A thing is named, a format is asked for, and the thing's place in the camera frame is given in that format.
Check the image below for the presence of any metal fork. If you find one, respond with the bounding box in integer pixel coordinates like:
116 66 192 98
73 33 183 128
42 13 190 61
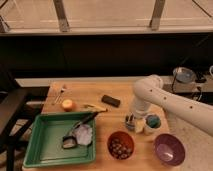
52 85 67 105

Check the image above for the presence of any small black container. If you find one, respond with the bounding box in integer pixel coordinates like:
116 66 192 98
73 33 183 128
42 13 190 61
62 135 77 149

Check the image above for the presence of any green plastic tray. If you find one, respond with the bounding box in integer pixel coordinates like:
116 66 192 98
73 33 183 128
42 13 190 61
23 112 96 168

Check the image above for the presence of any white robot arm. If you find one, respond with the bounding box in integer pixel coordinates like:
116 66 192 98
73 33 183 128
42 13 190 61
130 75 213 136

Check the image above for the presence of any black rectangular block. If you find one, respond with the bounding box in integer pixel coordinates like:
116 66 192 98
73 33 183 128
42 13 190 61
101 95 120 107

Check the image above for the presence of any blue cup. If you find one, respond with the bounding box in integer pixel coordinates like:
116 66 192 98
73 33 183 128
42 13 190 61
125 114 135 131

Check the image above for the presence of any brown bowl with nuts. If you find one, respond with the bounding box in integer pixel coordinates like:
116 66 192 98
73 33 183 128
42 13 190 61
107 131 134 160

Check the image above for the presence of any purple bowl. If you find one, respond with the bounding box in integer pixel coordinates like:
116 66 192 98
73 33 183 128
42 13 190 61
154 133 185 166

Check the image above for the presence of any metal bowl in background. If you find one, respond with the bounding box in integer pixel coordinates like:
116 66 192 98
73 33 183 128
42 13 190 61
173 67 196 84

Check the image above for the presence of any white cup with teal lid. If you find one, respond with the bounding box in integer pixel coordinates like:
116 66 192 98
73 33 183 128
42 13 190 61
144 115 161 135

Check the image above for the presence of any orange fruit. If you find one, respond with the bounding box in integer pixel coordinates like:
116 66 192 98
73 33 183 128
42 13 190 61
61 99 74 111

